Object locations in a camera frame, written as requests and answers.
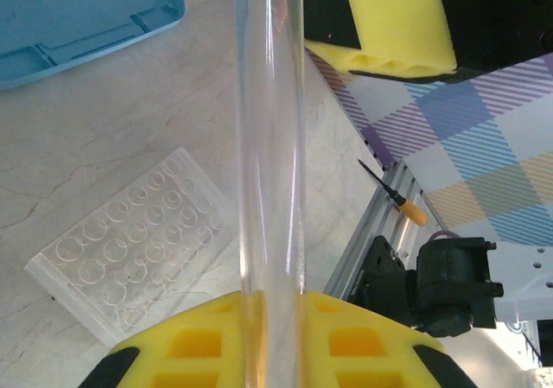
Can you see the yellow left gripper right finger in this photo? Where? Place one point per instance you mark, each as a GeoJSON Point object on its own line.
{"type": "Point", "coordinates": [358, 349]}

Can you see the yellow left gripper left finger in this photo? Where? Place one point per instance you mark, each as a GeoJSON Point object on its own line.
{"type": "Point", "coordinates": [186, 345]}

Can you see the clear acrylic test tube rack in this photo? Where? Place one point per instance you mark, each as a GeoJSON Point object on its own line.
{"type": "Point", "coordinates": [129, 241]}

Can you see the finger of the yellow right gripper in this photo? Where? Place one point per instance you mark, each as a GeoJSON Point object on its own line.
{"type": "Point", "coordinates": [397, 16]}

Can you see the blue plastic bin lid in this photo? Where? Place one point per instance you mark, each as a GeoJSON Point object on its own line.
{"type": "Point", "coordinates": [65, 20]}

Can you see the wide aluminium base rail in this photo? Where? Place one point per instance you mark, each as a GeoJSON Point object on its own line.
{"type": "Point", "coordinates": [376, 232]}

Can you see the clear test tube blue cap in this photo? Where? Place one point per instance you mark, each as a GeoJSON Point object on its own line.
{"type": "Point", "coordinates": [272, 146]}

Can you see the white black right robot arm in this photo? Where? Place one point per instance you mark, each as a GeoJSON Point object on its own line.
{"type": "Point", "coordinates": [449, 284]}

